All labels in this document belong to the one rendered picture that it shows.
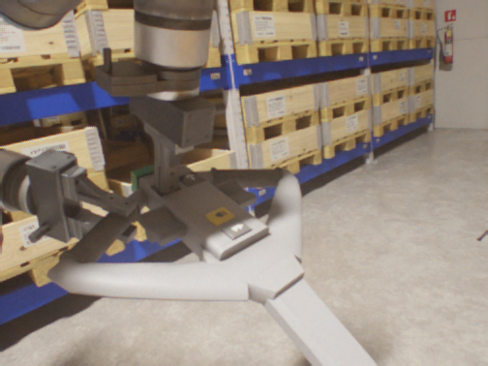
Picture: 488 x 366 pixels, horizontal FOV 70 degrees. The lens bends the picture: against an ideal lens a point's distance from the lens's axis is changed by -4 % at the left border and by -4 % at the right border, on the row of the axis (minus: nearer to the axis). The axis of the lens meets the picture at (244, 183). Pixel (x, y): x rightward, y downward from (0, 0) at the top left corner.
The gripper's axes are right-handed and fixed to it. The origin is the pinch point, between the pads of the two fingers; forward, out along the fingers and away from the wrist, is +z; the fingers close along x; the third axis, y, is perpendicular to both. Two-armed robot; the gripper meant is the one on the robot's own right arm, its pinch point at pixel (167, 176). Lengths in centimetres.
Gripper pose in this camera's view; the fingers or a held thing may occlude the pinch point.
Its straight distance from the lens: 54.6
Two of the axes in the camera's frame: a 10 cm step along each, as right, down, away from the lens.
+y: 7.1, -2.9, 6.4
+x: -6.9, -4.8, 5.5
